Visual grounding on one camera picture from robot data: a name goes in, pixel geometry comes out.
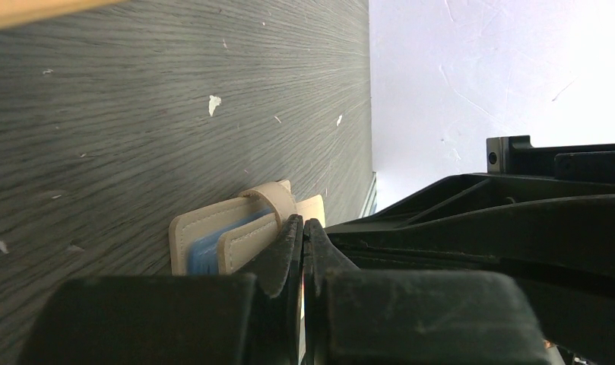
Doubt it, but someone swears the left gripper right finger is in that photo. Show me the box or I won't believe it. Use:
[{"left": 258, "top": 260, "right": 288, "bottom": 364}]
[{"left": 303, "top": 219, "right": 550, "bottom": 364}]

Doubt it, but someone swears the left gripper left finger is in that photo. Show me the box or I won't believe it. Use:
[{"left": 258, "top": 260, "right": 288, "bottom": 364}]
[{"left": 17, "top": 215, "right": 303, "bottom": 364}]

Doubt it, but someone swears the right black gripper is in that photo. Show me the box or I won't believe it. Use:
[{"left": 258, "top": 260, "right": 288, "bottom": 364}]
[{"left": 328, "top": 135, "right": 615, "bottom": 279}]

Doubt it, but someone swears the beige card holder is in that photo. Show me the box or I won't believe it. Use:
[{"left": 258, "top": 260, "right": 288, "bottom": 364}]
[{"left": 169, "top": 179, "right": 325, "bottom": 275}]

